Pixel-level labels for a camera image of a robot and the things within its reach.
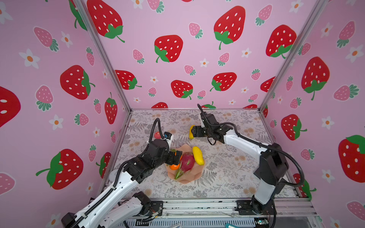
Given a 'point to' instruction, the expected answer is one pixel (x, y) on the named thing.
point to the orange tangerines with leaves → (175, 166)
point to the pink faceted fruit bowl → (196, 171)
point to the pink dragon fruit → (187, 161)
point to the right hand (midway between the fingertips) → (195, 129)
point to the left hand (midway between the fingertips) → (175, 149)
